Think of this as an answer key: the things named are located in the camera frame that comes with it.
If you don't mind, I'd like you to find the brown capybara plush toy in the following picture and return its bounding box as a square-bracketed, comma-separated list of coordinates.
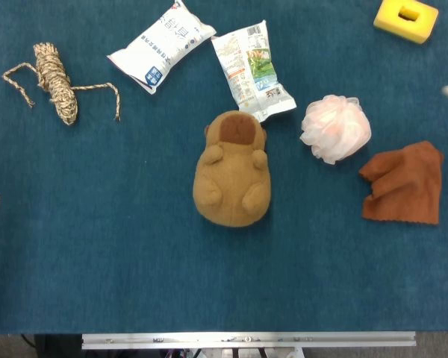
[192, 110, 273, 227]

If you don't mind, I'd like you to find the pale pink mesh bath pouf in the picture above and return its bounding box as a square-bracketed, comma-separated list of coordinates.
[299, 94, 373, 166]

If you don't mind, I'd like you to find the yellow foam block with hole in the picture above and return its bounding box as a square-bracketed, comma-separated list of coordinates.
[373, 0, 440, 45]

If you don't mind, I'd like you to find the rust brown folded cloth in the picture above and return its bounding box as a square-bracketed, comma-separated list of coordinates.
[358, 140, 445, 226]

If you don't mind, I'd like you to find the blue felt table mat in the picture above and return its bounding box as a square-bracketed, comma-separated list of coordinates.
[0, 0, 448, 335]

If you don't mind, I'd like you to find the black box under table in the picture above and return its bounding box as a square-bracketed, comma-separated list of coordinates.
[33, 333, 84, 358]

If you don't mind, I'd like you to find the white green crumpled snack packet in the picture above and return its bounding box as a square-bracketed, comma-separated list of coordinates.
[211, 19, 298, 123]

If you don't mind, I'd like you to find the white snack bag blue label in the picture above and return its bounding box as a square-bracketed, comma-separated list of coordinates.
[107, 0, 217, 95]

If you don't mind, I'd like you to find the braided tan rope bundle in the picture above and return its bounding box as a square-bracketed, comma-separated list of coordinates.
[1, 42, 122, 126]

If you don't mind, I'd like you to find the aluminium profile rail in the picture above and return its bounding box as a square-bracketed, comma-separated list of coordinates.
[81, 330, 417, 351]

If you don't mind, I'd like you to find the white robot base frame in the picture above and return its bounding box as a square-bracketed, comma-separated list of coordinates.
[164, 347, 308, 358]

